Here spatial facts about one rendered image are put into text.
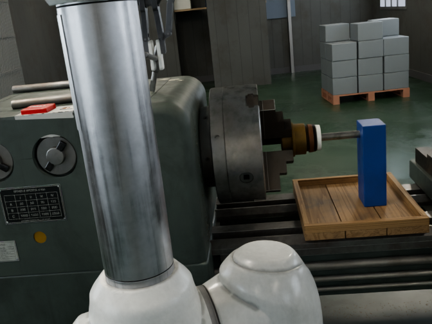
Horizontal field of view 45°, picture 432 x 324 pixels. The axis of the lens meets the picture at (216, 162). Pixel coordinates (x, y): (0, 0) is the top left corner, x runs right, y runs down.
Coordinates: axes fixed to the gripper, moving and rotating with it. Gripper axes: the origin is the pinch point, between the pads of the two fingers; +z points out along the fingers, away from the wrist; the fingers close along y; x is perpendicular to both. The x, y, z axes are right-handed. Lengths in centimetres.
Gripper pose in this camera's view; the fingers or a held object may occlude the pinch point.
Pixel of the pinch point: (155, 54)
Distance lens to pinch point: 127.1
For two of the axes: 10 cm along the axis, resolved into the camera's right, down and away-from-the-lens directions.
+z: 1.0, 9.5, 2.8
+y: 9.9, -0.8, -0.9
